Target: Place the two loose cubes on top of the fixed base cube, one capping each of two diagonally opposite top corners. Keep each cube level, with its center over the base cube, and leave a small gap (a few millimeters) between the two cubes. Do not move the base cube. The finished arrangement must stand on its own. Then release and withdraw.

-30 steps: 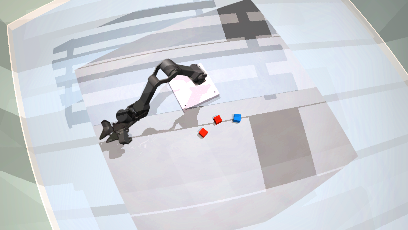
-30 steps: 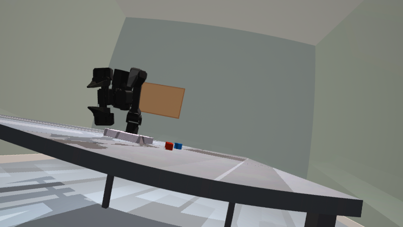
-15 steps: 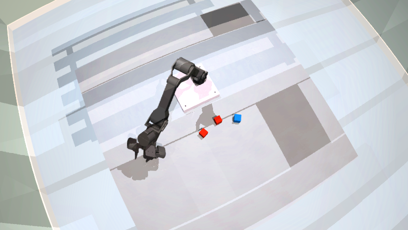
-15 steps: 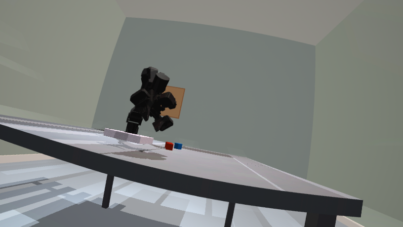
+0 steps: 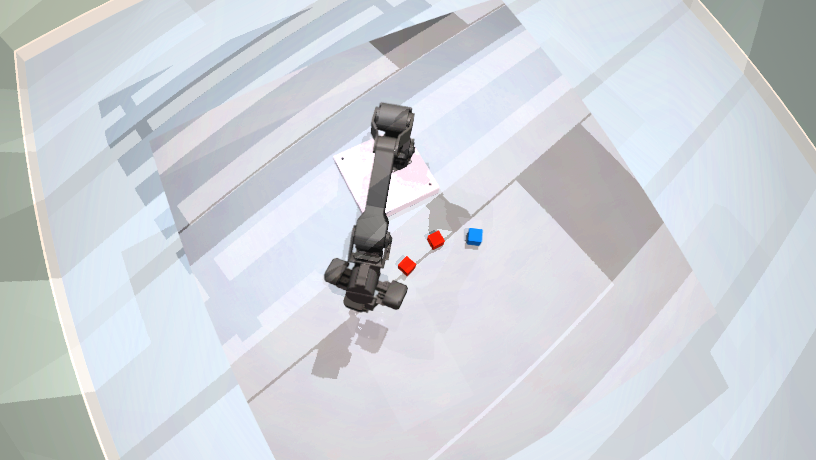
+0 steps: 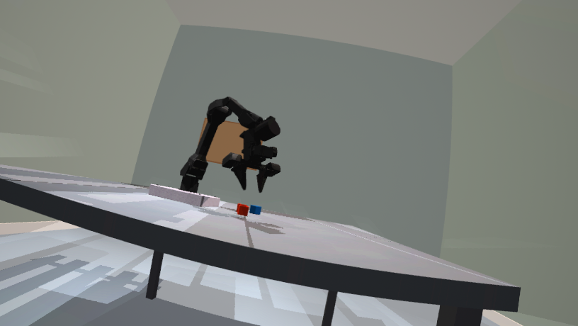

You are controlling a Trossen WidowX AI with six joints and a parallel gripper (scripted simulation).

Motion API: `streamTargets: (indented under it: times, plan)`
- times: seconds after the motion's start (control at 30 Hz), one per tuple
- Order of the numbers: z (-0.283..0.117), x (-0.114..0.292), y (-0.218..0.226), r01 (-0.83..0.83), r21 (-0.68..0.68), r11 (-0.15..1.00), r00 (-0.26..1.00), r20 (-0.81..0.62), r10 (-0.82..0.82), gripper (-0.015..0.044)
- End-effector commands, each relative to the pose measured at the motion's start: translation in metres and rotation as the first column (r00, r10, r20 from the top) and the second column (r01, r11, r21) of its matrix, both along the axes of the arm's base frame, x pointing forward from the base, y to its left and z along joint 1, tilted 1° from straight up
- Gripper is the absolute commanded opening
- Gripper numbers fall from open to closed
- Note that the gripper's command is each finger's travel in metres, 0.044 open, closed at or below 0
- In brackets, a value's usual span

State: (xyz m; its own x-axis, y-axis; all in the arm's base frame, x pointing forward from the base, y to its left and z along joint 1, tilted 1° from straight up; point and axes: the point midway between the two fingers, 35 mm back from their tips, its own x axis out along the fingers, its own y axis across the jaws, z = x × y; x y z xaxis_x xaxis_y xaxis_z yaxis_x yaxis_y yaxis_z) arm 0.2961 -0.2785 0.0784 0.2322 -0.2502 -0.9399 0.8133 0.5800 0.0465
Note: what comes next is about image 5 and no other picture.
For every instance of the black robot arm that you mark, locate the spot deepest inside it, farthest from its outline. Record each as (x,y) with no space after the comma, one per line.
(392,151)

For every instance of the blue cube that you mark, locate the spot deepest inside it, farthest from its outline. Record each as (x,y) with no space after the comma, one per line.
(474,237)

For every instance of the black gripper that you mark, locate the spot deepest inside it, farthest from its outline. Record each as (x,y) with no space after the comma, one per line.
(389,294)

